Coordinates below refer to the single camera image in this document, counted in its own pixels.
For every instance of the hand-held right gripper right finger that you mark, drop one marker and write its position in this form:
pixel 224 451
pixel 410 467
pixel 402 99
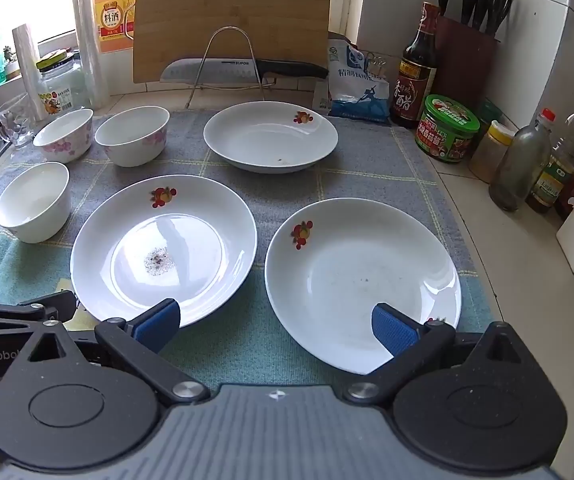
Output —
pixel 394 331

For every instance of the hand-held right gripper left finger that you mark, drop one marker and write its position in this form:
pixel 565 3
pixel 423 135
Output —
pixel 159 322

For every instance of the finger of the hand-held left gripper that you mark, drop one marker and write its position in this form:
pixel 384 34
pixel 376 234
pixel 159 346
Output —
pixel 47 305

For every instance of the white plate with fruit print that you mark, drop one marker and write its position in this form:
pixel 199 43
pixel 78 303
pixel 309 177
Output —
pixel 167 220
pixel 267 135
pixel 357 280

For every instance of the plain white bowl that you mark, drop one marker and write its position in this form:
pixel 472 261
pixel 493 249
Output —
pixel 34 200

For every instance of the white bowl with pink flowers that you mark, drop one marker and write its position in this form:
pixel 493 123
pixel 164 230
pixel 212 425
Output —
pixel 64 132
pixel 132 135

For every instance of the teal dish mat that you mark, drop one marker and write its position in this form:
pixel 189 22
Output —
pixel 247 350

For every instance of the grey checked dish mat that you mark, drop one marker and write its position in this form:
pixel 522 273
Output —
pixel 202 180

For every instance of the clear glass mug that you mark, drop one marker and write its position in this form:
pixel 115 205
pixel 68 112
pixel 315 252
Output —
pixel 14 120

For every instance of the yellow lidded spice jar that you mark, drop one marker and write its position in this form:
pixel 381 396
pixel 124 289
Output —
pixel 489 155

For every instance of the glass jar with dark lid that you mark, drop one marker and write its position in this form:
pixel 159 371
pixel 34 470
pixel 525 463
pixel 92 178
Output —
pixel 62 90

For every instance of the green lidded sauce jar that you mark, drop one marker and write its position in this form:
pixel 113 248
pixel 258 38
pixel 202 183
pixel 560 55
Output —
pixel 447 130

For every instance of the glass bottle with red cap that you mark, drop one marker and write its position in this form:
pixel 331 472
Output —
pixel 519 165

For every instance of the clear plastic wrap roll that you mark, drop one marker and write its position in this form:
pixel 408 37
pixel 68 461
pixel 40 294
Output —
pixel 28 70
pixel 89 45

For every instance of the clear plastic oil bottle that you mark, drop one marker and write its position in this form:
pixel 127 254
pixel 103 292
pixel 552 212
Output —
pixel 552 175

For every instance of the green lidded spice jar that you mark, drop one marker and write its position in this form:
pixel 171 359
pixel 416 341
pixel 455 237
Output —
pixel 489 115

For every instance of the white and blue salt bag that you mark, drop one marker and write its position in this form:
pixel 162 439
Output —
pixel 357 90

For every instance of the dark vinegar bottle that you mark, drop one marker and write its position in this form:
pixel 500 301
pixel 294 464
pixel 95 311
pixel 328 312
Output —
pixel 417 85

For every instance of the large kitchen knife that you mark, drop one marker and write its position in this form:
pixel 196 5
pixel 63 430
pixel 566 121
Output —
pixel 217 67

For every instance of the metal binder clips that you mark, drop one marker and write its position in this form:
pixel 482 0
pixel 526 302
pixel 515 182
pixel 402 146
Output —
pixel 377 64

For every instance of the dark red knife block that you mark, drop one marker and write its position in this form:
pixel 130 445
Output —
pixel 467 65

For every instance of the orange cooking wine bottle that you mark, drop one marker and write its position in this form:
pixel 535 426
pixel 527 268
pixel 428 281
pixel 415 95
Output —
pixel 112 15

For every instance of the bamboo cutting board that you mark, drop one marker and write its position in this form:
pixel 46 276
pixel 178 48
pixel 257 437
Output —
pixel 232 5

